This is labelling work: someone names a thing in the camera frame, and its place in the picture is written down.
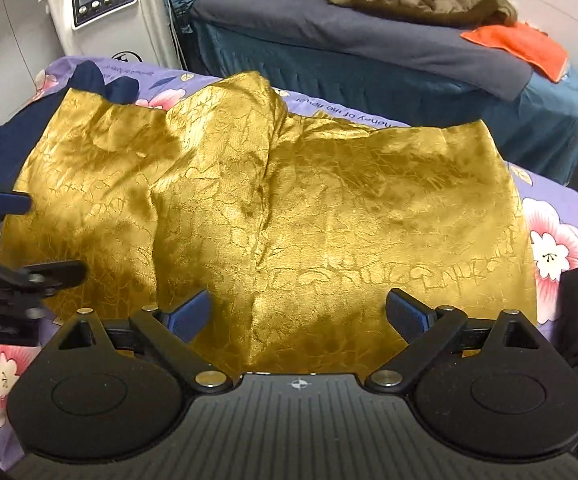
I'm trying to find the purple floral bedsheet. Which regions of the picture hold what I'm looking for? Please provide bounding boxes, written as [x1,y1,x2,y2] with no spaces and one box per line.
[0,55,578,431]

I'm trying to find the massage bed with blue cover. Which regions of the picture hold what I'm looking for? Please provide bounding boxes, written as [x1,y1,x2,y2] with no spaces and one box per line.
[189,0,578,186]

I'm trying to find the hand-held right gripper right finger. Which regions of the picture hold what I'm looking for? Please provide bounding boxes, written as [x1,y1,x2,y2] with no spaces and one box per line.
[364,287,544,394]

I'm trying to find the orange towel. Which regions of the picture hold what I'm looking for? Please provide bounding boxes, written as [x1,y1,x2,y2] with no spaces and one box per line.
[460,21,570,83]

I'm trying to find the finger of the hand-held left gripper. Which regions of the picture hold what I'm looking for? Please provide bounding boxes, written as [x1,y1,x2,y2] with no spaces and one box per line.
[0,170,33,217]
[0,251,88,308]

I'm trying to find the navy blue cloth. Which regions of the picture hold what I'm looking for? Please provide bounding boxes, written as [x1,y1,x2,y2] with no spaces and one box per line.
[0,61,142,171]

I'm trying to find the gold satin jacket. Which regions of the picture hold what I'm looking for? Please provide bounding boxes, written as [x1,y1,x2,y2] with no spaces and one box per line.
[0,71,540,373]

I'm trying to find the white beauty machine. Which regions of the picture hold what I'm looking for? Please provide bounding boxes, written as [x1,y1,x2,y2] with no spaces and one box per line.
[39,0,180,68]

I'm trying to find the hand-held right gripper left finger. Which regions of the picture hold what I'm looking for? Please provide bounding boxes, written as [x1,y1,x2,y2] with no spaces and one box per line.
[56,287,235,394]

